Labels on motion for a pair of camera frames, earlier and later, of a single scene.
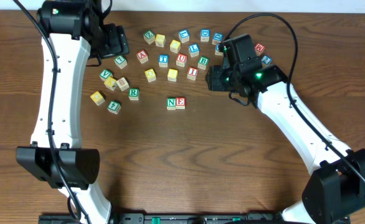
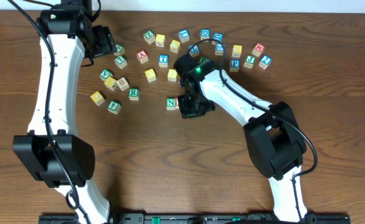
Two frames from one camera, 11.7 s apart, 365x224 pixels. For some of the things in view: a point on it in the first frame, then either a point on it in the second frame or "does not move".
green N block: x=170 y=103 does not move
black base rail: x=77 y=218 does not move
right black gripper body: x=215 y=80 → x=194 y=109
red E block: x=180 y=102 does not move
